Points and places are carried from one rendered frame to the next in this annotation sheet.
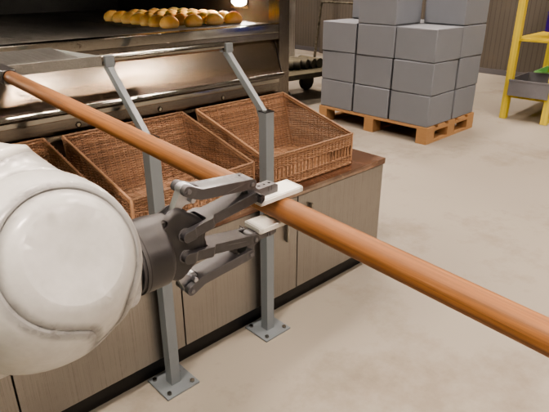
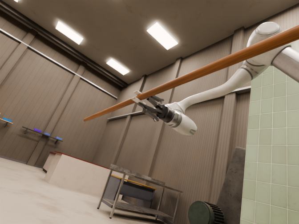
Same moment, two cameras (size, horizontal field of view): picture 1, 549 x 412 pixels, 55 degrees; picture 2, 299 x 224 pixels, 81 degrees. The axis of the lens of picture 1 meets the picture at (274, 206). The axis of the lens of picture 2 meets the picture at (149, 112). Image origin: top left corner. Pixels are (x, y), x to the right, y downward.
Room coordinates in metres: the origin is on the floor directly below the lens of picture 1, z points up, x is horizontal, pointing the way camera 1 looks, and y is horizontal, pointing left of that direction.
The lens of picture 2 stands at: (1.34, 0.21, 0.78)
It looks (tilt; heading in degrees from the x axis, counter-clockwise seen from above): 22 degrees up; 191
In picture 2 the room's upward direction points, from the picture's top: 18 degrees clockwise
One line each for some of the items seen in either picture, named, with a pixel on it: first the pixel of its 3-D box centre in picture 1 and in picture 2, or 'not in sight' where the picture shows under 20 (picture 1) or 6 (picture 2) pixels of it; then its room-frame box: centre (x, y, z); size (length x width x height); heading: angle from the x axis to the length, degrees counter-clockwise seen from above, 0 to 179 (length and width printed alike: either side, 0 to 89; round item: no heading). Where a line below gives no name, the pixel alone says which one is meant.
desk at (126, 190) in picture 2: not in sight; (129, 194); (-4.26, -0.69, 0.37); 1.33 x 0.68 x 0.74; 134
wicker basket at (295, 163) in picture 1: (275, 136); not in sight; (2.35, 0.00, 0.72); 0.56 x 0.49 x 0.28; 133
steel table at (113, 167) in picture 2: not in sight; (143, 196); (-3.36, -0.20, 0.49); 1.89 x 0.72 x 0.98; 134
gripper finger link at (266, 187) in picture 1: (258, 184); not in sight; (0.57, 0.02, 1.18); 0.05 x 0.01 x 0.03; 133
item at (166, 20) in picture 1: (172, 16); not in sight; (2.84, 0.52, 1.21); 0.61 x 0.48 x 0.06; 43
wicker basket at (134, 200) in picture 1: (161, 167); not in sight; (1.94, 0.44, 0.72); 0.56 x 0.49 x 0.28; 135
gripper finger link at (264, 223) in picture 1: (273, 219); (138, 101); (0.59, 0.00, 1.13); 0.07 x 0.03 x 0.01; 133
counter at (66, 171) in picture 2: not in sight; (89, 176); (-5.05, -2.37, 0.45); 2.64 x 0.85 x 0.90; 134
